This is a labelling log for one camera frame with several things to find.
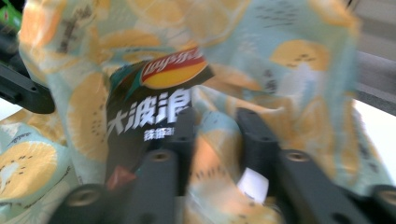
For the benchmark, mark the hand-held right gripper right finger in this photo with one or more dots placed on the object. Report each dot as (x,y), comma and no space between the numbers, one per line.
(258,140)

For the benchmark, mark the orange and teal patterned bag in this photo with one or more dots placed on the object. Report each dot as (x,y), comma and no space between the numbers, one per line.
(295,93)

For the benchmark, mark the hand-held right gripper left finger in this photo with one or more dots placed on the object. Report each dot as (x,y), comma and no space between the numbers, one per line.
(183,133)

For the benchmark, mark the green snack packet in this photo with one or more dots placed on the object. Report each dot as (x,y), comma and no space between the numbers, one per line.
(9,17)

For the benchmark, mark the dark blue chip bag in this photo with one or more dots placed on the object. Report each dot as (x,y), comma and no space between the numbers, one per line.
(149,105)

